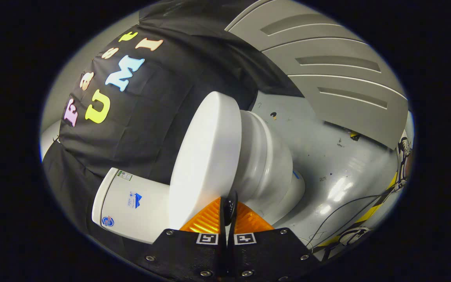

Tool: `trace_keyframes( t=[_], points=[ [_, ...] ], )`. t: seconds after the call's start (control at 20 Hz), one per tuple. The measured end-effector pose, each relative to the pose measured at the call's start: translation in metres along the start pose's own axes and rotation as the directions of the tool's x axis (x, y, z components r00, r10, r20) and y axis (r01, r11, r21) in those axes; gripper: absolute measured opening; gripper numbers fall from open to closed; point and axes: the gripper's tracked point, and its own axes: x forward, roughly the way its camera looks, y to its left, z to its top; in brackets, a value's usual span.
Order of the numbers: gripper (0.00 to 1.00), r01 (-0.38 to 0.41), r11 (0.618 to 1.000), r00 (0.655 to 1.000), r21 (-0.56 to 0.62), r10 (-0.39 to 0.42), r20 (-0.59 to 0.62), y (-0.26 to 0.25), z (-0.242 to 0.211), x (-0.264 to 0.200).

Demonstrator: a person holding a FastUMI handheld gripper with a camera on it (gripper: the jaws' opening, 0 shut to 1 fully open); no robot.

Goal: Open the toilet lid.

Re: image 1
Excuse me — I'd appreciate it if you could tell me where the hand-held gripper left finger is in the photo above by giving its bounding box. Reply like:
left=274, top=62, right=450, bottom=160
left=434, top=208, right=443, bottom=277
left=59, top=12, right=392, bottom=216
left=133, top=192, right=229, bottom=282

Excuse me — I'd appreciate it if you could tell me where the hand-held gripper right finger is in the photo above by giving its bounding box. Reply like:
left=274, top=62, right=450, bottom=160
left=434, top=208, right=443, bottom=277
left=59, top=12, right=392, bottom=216
left=227, top=190, right=322, bottom=282

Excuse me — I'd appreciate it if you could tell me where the yellow black striped floor tape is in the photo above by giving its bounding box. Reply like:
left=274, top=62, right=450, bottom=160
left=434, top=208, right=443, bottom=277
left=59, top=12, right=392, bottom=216
left=312, top=172, right=406, bottom=253

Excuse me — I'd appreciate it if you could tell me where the white toilet lid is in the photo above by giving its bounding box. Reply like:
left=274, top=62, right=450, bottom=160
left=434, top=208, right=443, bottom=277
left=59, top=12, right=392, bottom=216
left=168, top=91, right=243, bottom=230

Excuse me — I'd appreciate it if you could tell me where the white toilet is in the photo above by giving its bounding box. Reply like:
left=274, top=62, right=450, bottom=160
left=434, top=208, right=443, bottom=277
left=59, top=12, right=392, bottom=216
left=91, top=109, right=305, bottom=244

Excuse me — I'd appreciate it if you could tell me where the grey cabinet with white top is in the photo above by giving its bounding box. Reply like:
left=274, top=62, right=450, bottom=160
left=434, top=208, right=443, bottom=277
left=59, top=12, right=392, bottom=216
left=224, top=0, right=409, bottom=150

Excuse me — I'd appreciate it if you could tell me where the black backdrop cloth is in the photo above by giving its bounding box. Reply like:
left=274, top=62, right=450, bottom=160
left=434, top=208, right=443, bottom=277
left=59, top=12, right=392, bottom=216
left=42, top=0, right=304, bottom=255

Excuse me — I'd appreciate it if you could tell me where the thin black floor cable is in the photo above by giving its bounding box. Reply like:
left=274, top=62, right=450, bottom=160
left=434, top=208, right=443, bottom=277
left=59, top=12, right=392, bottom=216
left=306, top=191, right=396, bottom=251

